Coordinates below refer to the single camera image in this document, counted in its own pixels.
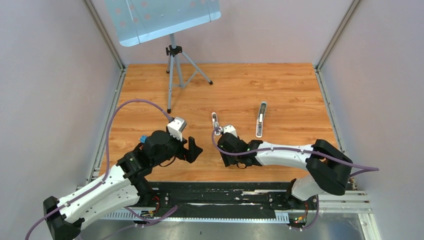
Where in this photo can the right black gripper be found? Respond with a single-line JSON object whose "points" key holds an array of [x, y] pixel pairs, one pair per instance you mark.
{"points": [[228, 161]]}

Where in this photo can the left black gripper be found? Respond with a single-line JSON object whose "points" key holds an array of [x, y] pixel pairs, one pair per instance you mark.
{"points": [[190, 154]]}

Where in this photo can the white stapler body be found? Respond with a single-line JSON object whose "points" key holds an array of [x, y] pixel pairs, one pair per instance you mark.
{"points": [[260, 119]]}

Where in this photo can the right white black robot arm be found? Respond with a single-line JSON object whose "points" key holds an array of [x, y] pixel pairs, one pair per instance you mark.
{"points": [[328, 168]]}

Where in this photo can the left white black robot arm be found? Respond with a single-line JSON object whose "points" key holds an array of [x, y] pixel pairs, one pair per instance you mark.
{"points": [[124, 185]]}

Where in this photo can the grey tripod stand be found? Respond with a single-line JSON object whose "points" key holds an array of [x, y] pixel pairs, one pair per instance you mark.
{"points": [[174, 69]]}

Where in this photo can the silver perforated music stand tray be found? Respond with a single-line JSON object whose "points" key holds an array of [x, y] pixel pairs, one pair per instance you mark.
{"points": [[140, 21]]}

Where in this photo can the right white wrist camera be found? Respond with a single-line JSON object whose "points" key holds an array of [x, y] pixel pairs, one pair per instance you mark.
{"points": [[230, 129]]}

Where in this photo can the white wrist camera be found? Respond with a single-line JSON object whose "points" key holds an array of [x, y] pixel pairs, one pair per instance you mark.
{"points": [[176, 127], [230, 129]]}

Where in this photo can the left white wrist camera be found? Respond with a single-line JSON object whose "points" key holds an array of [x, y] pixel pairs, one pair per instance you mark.
{"points": [[176, 127]]}

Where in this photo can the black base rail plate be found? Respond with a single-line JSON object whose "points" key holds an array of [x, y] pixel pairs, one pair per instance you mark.
{"points": [[233, 201]]}

